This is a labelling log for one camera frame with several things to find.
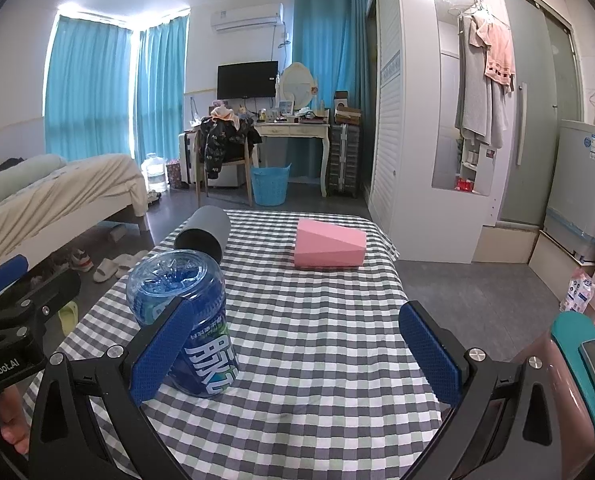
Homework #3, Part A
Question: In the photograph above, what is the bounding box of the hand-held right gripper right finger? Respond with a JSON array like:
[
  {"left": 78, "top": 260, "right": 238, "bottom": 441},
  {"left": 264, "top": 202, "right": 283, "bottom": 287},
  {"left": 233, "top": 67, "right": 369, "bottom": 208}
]
[{"left": 399, "top": 301, "right": 554, "bottom": 480}]

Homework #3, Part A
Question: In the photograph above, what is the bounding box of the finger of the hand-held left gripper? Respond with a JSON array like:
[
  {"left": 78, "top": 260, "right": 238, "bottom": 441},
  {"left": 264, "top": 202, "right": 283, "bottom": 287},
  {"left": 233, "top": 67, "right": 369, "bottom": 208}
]
[
  {"left": 0, "top": 269, "right": 82, "bottom": 346},
  {"left": 0, "top": 254, "right": 29, "bottom": 301}
]

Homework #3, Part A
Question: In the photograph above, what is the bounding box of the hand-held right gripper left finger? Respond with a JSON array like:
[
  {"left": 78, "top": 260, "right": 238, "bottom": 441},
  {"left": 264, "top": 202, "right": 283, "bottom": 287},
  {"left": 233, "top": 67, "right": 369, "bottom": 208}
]
[{"left": 28, "top": 296, "right": 198, "bottom": 480}]

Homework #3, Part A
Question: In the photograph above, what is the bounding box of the upside-down blue plastic bottle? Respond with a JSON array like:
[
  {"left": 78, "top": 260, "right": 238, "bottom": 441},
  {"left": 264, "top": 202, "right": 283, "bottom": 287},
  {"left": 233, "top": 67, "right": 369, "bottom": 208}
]
[{"left": 126, "top": 251, "right": 240, "bottom": 400}]

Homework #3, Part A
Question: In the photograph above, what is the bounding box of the grey cup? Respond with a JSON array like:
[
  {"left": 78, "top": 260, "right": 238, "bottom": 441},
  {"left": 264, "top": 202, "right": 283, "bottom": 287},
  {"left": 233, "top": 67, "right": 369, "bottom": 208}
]
[{"left": 174, "top": 205, "right": 231, "bottom": 264}]

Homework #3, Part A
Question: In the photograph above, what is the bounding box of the person's left hand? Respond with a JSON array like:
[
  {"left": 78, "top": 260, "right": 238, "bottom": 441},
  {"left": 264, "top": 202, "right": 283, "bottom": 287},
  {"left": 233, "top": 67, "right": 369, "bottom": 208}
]
[{"left": 0, "top": 387, "right": 31, "bottom": 457}]

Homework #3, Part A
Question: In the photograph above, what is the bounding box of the green slipper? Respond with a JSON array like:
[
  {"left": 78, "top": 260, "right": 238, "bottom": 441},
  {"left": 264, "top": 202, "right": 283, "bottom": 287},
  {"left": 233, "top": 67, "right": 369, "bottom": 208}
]
[{"left": 57, "top": 300, "right": 81, "bottom": 337}]

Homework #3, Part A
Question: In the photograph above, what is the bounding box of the white sneaker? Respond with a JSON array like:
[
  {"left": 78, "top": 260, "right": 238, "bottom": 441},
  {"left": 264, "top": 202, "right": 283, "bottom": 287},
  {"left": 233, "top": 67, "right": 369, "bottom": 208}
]
[{"left": 68, "top": 248, "right": 93, "bottom": 274}]

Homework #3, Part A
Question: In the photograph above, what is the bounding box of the white slipper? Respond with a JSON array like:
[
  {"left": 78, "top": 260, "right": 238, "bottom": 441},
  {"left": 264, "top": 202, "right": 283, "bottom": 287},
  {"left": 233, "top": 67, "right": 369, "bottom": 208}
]
[
  {"left": 112, "top": 251, "right": 151, "bottom": 272},
  {"left": 93, "top": 258, "right": 126, "bottom": 284}
]

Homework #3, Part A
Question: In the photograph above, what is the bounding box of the white bed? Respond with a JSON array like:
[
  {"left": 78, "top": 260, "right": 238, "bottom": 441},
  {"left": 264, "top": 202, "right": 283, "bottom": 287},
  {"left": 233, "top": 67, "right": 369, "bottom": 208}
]
[{"left": 0, "top": 154, "right": 151, "bottom": 281}]

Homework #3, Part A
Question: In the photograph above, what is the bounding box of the pale green quilt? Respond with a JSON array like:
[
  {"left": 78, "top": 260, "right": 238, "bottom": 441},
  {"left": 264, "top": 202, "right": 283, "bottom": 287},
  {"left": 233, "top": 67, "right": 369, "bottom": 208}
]
[{"left": 0, "top": 154, "right": 68, "bottom": 211}]

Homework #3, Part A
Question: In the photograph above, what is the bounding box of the beige blanket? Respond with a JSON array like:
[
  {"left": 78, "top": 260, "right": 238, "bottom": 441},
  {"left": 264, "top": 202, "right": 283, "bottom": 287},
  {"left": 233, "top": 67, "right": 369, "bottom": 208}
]
[{"left": 0, "top": 154, "right": 150, "bottom": 261}]

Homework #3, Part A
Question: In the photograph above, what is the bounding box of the grey checked tablecloth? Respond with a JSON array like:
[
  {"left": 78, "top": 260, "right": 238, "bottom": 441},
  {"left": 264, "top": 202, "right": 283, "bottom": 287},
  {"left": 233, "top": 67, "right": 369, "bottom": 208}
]
[{"left": 22, "top": 208, "right": 449, "bottom": 480}]

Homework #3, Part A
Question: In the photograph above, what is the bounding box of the teal device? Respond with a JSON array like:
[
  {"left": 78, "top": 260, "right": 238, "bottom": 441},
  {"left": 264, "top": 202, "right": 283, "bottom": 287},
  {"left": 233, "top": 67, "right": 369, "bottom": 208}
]
[{"left": 549, "top": 310, "right": 595, "bottom": 439}]

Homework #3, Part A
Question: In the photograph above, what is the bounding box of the teal and pink appliance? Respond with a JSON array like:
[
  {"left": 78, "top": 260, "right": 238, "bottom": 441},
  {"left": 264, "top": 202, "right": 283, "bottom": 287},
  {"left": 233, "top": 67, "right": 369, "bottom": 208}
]
[{"left": 507, "top": 332, "right": 595, "bottom": 480}]

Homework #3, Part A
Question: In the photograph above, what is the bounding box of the clear water jug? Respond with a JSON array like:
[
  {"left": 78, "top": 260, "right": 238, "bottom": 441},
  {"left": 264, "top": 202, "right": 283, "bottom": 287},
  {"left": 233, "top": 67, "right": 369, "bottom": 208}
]
[{"left": 144, "top": 152, "right": 170, "bottom": 194}]

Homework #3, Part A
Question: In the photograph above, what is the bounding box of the white printed packet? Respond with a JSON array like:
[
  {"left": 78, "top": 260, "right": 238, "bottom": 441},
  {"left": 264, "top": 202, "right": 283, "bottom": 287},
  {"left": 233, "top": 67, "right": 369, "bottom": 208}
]
[{"left": 559, "top": 267, "right": 595, "bottom": 315}]

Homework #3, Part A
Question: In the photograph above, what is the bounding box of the patterned gift bag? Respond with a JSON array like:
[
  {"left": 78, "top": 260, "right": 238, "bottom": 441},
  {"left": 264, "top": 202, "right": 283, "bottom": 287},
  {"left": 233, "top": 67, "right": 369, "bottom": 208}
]
[{"left": 166, "top": 158, "right": 189, "bottom": 190}]

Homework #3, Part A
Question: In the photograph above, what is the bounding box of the white suitcase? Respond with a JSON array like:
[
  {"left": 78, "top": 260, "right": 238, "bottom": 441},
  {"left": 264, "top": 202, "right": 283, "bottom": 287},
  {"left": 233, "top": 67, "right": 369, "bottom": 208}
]
[{"left": 178, "top": 130, "right": 201, "bottom": 187}]

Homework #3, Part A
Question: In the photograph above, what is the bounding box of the wooden chair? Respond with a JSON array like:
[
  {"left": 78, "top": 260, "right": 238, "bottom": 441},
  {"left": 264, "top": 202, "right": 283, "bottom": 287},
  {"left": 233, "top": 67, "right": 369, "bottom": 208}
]
[{"left": 196, "top": 117, "right": 256, "bottom": 209}]

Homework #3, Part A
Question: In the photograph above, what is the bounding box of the blue curtain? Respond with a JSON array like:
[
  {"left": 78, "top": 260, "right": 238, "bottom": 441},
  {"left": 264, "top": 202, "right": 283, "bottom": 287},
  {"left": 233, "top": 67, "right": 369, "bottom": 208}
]
[
  {"left": 286, "top": 0, "right": 371, "bottom": 182},
  {"left": 44, "top": 12, "right": 134, "bottom": 162},
  {"left": 132, "top": 17, "right": 192, "bottom": 167}
]

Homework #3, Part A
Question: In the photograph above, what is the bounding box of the blue laundry basket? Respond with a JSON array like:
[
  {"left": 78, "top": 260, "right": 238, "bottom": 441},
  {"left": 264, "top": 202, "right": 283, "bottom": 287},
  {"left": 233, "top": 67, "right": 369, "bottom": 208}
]
[{"left": 250, "top": 162, "right": 293, "bottom": 207}]

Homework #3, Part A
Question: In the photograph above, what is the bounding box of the dark ribbed suitcase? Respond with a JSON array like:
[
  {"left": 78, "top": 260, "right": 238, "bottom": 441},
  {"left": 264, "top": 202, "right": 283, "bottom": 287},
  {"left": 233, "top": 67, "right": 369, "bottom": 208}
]
[{"left": 327, "top": 122, "right": 363, "bottom": 197}]

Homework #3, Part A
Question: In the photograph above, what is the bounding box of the dark patterned jacket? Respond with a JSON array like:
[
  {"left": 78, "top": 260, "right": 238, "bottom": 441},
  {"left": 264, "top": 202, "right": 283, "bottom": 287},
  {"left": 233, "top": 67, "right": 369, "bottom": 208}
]
[{"left": 200, "top": 116, "right": 263, "bottom": 181}]

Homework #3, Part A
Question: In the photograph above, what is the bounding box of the small white fridge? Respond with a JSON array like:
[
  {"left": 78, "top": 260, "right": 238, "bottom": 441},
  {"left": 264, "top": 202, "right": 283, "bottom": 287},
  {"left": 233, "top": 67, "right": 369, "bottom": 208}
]
[{"left": 542, "top": 118, "right": 595, "bottom": 264}]

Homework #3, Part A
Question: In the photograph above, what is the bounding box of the tall wardrobe mirror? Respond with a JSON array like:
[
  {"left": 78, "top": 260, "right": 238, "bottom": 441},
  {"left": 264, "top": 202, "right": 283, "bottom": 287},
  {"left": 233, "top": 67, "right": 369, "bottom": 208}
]
[{"left": 431, "top": 0, "right": 496, "bottom": 198}]

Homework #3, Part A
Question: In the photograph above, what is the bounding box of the white wardrobe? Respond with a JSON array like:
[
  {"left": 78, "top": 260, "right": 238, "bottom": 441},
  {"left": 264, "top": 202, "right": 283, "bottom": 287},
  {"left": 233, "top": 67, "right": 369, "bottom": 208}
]
[{"left": 365, "top": 0, "right": 505, "bottom": 265}]

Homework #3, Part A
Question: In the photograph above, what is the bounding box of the cream dressing table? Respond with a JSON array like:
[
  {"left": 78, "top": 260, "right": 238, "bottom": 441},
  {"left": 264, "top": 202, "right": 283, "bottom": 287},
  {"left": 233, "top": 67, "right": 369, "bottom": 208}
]
[{"left": 254, "top": 120, "right": 331, "bottom": 199}]

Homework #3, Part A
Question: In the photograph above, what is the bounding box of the cardboard box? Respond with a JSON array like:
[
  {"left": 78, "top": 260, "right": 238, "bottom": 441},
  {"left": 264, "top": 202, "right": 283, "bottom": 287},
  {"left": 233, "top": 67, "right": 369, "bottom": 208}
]
[{"left": 333, "top": 90, "right": 363, "bottom": 127}]

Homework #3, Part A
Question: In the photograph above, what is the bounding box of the grey hanging towel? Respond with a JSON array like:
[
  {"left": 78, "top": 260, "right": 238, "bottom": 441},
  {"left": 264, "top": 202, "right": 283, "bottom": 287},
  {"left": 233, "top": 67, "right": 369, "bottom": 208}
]
[{"left": 454, "top": 12, "right": 511, "bottom": 149}]

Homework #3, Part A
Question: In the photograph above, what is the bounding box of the frosted glass door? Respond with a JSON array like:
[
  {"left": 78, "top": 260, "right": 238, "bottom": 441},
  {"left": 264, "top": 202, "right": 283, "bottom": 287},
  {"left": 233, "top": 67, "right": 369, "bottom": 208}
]
[{"left": 495, "top": 0, "right": 586, "bottom": 227}]

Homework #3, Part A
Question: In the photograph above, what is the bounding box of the black television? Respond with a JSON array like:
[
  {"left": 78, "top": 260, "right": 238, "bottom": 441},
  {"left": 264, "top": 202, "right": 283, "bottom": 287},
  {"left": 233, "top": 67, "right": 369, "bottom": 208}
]
[{"left": 217, "top": 60, "right": 280, "bottom": 100}]

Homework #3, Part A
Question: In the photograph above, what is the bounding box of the oval white mirror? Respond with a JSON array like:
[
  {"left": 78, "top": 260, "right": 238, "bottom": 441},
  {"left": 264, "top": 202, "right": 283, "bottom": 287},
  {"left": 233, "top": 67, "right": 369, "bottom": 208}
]
[{"left": 280, "top": 62, "right": 315, "bottom": 111}]

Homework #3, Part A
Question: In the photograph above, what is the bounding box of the pink hanging towel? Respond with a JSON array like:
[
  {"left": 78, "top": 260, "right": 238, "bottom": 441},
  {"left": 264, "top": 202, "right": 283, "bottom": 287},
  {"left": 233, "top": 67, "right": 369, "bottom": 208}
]
[{"left": 483, "top": 23, "right": 517, "bottom": 94}]

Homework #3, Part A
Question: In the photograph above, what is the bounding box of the white air conditioner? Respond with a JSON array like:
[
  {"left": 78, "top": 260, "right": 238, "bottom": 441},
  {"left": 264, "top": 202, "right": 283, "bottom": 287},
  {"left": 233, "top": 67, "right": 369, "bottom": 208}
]
[{"left": 210, "top": 2, "right": 285, "bottom": 35}]

